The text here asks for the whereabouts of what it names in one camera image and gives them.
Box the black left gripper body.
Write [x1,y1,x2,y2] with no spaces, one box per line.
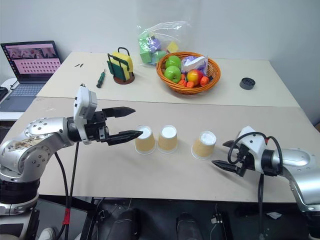
[84,111,111,143]

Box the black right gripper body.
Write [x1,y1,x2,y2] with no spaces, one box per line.
[231,143,252,178]

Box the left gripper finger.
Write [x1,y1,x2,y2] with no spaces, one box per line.
[107,130,144,147]
[101,106,137,120]

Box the brown paper cup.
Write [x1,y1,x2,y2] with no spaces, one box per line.
[134,124,157,155]
[190,129,217,161]
[156,124,179,155]

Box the yellow green sponge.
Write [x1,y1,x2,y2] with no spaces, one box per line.
[110,50,134,79]

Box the black round ribbed cap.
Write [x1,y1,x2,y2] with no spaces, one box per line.
[239,77,257,91]

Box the white paper scrap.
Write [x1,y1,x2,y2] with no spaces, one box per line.
[265,211,282,221]

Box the green toy apple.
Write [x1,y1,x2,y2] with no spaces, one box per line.
[163,65,182,84]
[164,55,182,70]

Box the orange wicker basket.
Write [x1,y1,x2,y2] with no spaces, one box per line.
[155,51,222,95]

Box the clear bag of foam blocks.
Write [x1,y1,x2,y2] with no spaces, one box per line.
[135,20,192,67]

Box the red yellow toy apple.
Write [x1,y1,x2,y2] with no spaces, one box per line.
[186,68,205,87]

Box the crumpled bag with purple content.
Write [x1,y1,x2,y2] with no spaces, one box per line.
[180,55,209,77]

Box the open grey laptop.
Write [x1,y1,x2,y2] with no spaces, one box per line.
[0,40,62,113]

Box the white shoe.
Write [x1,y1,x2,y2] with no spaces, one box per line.
[36,226,57,240]

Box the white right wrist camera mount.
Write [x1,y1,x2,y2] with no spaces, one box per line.
[235,125,267,174]

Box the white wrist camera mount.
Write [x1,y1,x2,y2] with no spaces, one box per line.
[235,125,267,174]
[73,84,98,146]

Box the black wire sponge holder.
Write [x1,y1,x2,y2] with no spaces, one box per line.
[107,46,136,85]

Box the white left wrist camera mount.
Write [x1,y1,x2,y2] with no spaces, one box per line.
[73,84,98,146]

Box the green handled screwdriver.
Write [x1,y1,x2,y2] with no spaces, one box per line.
[96,68,107,89]

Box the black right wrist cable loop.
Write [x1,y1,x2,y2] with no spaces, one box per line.
[227,133,285,176]

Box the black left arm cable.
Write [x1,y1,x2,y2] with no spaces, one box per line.
[61,141,80,240]
[53,151,70,211]

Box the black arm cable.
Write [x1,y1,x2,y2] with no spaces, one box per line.
[257,172,265,240]
[53,151,70,211]
[61,141,80,240]

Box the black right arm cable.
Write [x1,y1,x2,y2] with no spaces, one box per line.
[257,172,265,240]

